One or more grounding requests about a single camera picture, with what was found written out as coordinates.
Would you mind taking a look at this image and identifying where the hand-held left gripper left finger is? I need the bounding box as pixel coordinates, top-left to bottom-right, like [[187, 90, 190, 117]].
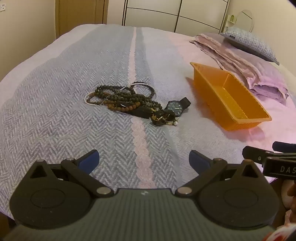
[[30, 149, 113, 198]]

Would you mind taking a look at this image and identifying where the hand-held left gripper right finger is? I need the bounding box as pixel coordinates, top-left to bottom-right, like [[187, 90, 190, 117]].
[[175, 150, 262, 198]]

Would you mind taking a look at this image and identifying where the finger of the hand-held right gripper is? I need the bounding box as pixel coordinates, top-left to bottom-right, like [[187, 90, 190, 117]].
[[272, 141, 296, 153], [242, 146, 274, 166]]

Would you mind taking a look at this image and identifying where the black wristwatch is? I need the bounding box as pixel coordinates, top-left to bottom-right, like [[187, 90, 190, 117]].
[[165, 97, 191, 117]]

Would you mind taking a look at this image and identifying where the brown wooden bead necklace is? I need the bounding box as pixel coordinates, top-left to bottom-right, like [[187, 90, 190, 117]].
[[87, 91, 142, 113]]

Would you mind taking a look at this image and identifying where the orange plastic tray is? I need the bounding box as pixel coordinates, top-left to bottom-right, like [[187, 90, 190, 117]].
[[190, 62, 272, 132]]

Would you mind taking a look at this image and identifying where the white pearl bead strand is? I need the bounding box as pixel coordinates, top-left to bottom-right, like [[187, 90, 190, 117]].
[[84, 82, 153, 107]]

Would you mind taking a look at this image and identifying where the black gold hair clip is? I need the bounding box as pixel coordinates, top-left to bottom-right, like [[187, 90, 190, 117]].
[[151, 109, 179, 127]]

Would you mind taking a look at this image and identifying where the red white patterned clothing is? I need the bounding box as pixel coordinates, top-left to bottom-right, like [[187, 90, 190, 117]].
[[268, 222, 296, 241]]

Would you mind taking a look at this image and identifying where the folded lilac quilt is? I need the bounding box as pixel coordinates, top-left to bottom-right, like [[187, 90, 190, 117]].
[[246, 57, 290, 103]]

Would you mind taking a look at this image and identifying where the black leather band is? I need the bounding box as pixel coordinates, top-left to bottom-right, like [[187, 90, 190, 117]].
[[131, 108, 152, 119]]

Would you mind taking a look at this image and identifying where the folded pink sheet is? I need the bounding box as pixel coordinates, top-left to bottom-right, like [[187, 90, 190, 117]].
[[190, 33, 258, 90]]

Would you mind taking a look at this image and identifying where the grey checked pillow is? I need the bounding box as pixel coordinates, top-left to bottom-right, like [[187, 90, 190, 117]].
[[220, 26, 280, 66]]

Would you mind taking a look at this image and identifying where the round mirror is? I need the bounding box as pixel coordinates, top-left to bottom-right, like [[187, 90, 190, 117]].
[[235, 9, 254, 33]]

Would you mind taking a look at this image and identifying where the wooden door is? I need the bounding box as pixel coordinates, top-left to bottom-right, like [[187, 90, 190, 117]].
[[55, 0, 108, 39]]

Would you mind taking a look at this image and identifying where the white wardrobe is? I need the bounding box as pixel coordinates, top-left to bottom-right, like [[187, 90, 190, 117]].
[[122, 0, 230, 33]]

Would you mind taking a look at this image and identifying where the dark bead necklace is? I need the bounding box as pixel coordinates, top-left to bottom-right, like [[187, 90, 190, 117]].
[[96, 84, 163, 112]]

